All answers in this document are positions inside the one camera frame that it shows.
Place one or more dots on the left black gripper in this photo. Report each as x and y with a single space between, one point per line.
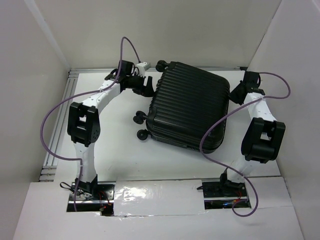
148 91

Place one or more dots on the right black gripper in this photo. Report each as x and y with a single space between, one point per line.
240 91

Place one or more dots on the black hard-shell suitcase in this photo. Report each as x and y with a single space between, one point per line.
187 101

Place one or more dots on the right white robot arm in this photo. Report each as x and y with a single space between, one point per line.
263 138

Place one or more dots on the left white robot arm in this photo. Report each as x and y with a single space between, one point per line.
83 125

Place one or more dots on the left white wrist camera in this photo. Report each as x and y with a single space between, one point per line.
141 68

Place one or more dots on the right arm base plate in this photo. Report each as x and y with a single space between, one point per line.
217 196

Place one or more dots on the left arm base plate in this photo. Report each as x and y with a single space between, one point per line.
102 201

